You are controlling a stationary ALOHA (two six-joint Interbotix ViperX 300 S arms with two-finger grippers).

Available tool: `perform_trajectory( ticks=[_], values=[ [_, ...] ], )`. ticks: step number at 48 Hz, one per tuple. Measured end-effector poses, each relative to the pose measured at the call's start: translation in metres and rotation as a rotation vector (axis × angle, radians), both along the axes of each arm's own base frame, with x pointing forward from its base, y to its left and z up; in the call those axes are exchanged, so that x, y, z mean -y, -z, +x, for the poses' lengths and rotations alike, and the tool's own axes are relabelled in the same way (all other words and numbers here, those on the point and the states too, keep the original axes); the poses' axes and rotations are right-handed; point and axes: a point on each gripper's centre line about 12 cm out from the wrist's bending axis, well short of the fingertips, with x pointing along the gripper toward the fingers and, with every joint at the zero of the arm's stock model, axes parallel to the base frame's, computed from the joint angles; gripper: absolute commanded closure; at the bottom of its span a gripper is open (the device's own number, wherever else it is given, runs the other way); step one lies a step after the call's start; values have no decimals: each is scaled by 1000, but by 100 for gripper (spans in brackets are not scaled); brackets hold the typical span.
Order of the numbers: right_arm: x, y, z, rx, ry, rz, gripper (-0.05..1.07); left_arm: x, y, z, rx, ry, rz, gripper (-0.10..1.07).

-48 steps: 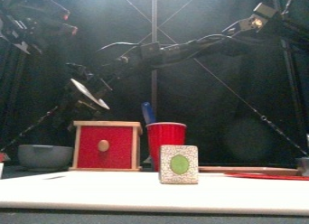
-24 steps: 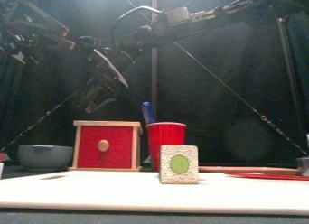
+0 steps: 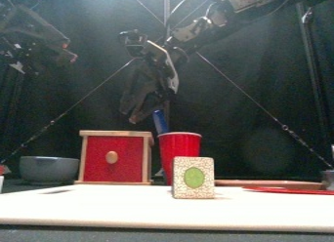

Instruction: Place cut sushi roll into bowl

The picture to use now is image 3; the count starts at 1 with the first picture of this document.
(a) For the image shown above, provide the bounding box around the black sushi roll slice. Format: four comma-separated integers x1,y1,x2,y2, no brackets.
171,156,217,200

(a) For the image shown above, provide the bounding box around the grey-blue bowl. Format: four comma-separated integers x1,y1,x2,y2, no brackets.
19,155,82,185

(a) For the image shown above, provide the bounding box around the blue stick utensil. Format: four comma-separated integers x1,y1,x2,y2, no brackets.
151,109,171,135

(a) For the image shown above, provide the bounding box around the red plastic cup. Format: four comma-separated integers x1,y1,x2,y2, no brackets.
157,132,204,186

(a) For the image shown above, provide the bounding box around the wooden box red drawer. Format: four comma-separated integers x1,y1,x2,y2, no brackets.
75,130,155,185

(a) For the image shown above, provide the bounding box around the white cutting board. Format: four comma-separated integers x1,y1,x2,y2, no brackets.
0,183,334,234

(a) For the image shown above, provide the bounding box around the brown rectangular tray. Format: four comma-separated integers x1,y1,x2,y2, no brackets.
214,179,325,190

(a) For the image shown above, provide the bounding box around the small grey object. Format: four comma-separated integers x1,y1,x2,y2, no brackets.
321,169,334,192

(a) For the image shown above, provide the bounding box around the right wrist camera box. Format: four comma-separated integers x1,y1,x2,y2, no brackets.
118,29,150,58

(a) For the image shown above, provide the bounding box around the vertical metal frame pole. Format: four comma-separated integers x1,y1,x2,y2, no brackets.
163,0,173,132

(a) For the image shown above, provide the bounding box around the thin white diagonal cord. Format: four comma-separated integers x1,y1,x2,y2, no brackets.
126,0,334,170
0,58,138,164

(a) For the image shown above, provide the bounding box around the black metal frame post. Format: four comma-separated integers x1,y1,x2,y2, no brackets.
297,1,324,156

